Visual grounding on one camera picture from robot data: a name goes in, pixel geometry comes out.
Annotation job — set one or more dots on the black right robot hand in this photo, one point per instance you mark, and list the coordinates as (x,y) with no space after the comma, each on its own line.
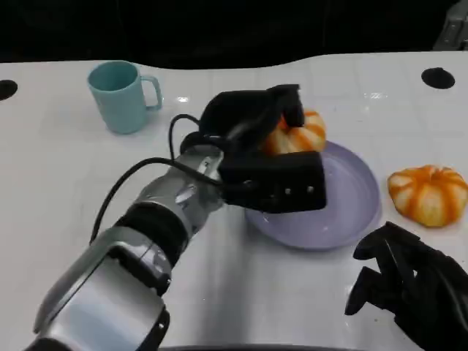
(424,292)

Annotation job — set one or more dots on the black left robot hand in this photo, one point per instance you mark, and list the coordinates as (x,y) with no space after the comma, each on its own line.
(237,113)

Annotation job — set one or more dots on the orange and white bread roll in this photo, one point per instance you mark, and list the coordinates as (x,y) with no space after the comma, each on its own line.
(307,135)
(424,197)

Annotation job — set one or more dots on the pale green mug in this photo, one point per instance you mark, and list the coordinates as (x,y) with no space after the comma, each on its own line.
(117,106)

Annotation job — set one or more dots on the lilac plate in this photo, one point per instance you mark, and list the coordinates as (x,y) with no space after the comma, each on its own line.
(340,204)

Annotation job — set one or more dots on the grey machine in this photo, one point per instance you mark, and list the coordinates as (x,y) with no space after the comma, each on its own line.
(453,25)

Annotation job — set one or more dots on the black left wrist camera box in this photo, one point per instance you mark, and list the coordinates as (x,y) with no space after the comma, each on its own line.
(278,183)

